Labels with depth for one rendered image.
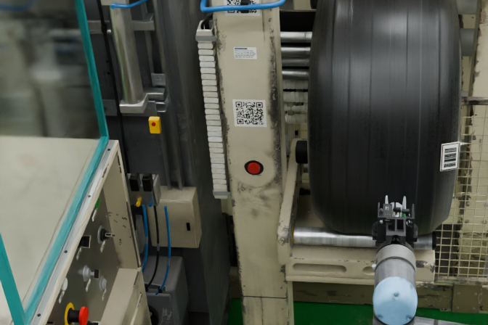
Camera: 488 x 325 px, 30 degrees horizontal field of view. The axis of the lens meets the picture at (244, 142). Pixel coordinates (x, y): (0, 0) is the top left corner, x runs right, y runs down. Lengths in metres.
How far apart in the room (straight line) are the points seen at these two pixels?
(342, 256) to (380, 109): 0.50
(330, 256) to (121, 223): 0.51
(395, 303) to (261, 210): 0.71
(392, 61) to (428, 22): 0.12
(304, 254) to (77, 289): 0.60
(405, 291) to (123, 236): 0.76
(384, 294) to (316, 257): 0.61
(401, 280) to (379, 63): 0.46
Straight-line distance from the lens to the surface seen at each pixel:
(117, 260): 2.17
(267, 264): 2.39
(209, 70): 2.05
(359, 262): 2.22
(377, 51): 1.88
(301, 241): 2.21
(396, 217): 1.79
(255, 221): 2.29
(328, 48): 1.89
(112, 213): 2.09
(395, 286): 1.64
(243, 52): 2.00
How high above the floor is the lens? 2.40
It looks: 36 degrees down
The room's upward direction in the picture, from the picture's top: 5 degrees counter-clockwise
